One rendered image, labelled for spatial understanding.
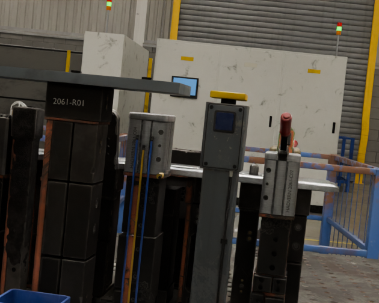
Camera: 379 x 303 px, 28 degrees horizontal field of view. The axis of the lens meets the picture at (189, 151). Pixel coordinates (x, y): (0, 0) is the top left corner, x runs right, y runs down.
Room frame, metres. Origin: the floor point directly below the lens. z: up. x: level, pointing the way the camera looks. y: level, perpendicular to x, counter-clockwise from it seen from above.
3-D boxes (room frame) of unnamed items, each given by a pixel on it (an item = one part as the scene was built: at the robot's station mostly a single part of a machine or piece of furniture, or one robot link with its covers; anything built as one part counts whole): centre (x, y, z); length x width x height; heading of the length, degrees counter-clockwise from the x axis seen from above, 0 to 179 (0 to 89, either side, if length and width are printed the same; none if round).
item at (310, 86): (9.76, -0.66, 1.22); 2.40 x 0.54 x 2.45; 90
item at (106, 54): (10.71, 1.14, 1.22); 2.40 x 0.54 x 2.45; 176
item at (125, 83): (1.33, 0.20, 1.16); 0.37 x 0.14 x 0.02; 82
